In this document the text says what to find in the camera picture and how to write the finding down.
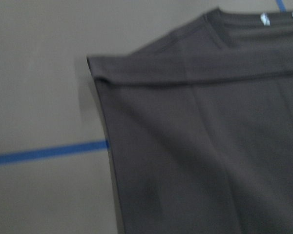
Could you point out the brown t-shirt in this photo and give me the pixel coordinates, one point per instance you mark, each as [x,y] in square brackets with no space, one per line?
[200,127]

